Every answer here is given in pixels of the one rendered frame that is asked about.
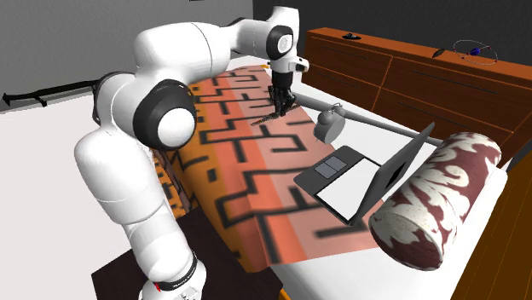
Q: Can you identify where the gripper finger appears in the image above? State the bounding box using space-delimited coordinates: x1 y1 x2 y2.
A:
268 85 283 114
279 91 298 118

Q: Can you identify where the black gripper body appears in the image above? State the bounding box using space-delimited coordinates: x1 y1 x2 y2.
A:
269 71 294 94

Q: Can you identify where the thin brown pencil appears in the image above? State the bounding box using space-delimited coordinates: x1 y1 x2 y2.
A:
250 104 301 126

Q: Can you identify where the orange patterned blanket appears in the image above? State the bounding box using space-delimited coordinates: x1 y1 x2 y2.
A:
151 64 386 274

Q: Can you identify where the grey open laptop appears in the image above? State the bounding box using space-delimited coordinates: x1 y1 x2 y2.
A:
292 121 437 228

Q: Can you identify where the brown wooden dresser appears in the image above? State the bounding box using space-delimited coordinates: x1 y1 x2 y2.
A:
300 26 532 169

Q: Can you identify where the red and white bolster pillow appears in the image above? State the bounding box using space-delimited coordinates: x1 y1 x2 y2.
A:
367 130 504 273

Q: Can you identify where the dark robot stand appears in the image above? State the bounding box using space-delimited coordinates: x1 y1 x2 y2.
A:
90 206 285 300

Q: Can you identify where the white bed with wooden headboard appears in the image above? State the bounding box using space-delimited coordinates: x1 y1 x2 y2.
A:
151 55 532 300

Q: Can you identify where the long black bar fixture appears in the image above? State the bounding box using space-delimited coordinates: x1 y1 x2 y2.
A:
1 79 102 108

